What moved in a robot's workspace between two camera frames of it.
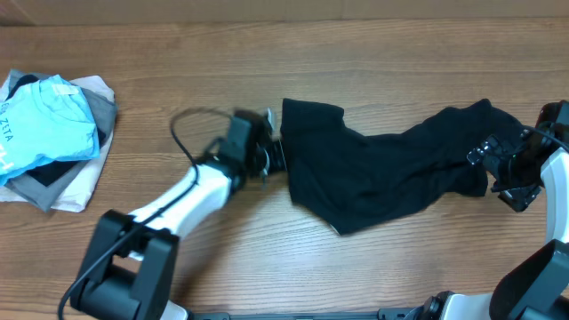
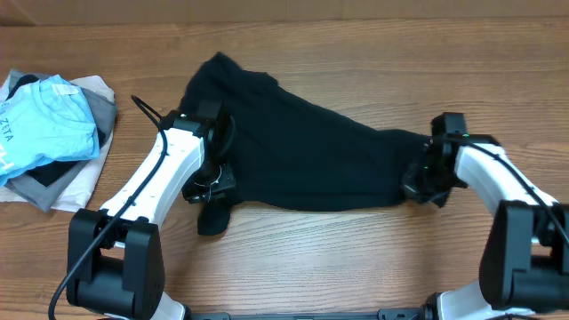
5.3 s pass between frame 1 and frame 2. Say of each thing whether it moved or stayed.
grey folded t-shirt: stayed
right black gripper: moved
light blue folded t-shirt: stayed
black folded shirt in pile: stayed
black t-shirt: moved
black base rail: stayed
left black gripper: moved
